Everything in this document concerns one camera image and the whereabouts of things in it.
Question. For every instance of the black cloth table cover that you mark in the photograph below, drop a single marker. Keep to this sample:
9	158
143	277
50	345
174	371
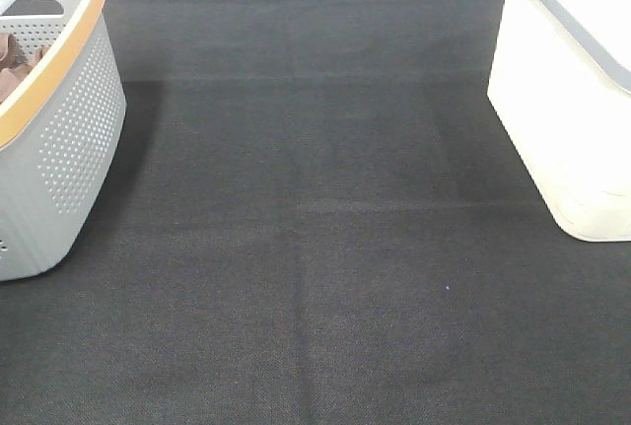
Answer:
314	216

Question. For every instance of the grey perforated laundry basket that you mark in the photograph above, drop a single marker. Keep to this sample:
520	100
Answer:
59	131

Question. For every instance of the white plastic storage bin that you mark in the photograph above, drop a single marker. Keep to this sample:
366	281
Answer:
560	84

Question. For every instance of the brown towels in basket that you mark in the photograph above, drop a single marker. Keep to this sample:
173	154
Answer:
14	69

